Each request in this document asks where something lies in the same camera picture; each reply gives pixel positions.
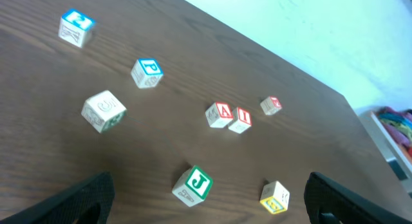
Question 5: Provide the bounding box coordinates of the plain yellow wooden block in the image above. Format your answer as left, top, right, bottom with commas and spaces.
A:
259, 181, 290, 214

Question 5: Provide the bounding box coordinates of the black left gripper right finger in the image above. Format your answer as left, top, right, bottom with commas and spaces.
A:
304, 172, 411, 224

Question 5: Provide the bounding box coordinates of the red letter I block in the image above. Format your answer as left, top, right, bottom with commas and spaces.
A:
228, 107, 252, 134

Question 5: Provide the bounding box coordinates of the green letter R block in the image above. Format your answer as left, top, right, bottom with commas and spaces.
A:
81, 90, 127, 133

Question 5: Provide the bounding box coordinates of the shelf with colourful items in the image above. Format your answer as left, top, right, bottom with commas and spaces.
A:
359, 107, 411, 194

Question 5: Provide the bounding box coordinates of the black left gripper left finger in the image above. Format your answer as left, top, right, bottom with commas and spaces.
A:
1, 172, 115, 224

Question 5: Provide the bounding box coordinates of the red letter E block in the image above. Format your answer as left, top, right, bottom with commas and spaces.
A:
260, 96, 282, 116

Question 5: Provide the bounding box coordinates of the blue number 2 block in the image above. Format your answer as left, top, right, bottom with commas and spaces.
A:
58, 8, 96, 48

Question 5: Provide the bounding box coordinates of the red letter A block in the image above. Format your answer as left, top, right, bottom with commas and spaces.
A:
205, 102, 234, 128

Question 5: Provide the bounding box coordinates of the green letter J block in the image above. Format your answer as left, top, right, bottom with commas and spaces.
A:
172, 165, 214, 207

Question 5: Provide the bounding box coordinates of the blue letter P block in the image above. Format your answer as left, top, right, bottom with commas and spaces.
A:
131, 58, 164, 89

